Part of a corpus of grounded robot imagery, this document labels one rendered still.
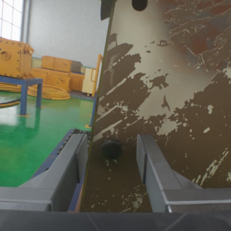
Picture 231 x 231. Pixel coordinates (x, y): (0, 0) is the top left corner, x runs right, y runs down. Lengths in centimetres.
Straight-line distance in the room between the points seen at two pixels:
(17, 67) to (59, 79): 323
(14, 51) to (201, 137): 320
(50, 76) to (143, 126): 631
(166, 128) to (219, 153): 7
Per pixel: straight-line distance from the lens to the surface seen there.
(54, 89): 605
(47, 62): 936
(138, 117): 16
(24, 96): 328
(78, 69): 1163
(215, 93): 18
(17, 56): 325
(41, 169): 67
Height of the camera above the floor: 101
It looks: 14 degrees down
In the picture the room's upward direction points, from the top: 11 degrees clockwise
